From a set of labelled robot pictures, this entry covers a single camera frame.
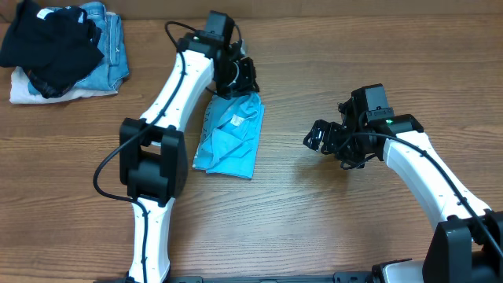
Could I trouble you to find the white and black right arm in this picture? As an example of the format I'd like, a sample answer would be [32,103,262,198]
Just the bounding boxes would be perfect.
[303,84,502,283]

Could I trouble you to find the blue denim jeans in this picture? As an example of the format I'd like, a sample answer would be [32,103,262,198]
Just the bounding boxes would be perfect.
[28,2,129,94]

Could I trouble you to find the white folded garment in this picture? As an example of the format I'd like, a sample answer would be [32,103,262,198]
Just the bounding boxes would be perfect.
[9,67,117,105]

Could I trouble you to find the black folded garment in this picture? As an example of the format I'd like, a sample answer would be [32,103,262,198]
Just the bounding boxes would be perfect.
[1,1,104,98]

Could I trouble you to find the light blue printed t-shirt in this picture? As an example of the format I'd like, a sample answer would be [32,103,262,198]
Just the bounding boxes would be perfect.
[193,92,265,179]

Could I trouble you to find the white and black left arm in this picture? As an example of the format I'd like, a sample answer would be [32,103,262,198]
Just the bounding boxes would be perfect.
[119,11,259,282]

